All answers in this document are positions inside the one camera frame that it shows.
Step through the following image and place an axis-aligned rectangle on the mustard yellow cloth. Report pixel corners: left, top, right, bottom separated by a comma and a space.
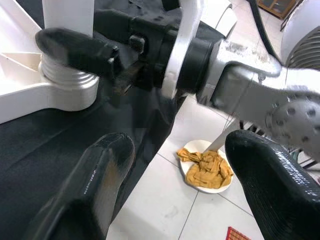
175, 146, 235, 191

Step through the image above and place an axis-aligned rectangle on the brown wooden cabinet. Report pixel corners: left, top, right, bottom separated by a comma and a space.
256, 0, 298, 21

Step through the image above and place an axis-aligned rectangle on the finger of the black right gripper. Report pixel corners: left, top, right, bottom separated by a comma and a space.
93, 8, 134, 44
34, 26, 121, 81

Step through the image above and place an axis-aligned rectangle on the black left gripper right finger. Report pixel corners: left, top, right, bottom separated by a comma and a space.
224, 129, 320, 240

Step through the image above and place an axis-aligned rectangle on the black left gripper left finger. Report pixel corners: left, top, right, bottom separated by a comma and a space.
21, 131, 136, 240

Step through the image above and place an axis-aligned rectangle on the white plastic table leg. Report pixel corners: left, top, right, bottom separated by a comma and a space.
38, 0, 100, 88

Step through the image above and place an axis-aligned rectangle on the red woven mat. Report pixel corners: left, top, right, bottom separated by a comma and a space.
224, 225, 254, 240

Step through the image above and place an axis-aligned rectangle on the white plastic children table top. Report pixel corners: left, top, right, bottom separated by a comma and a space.
0, 0, 100, 125

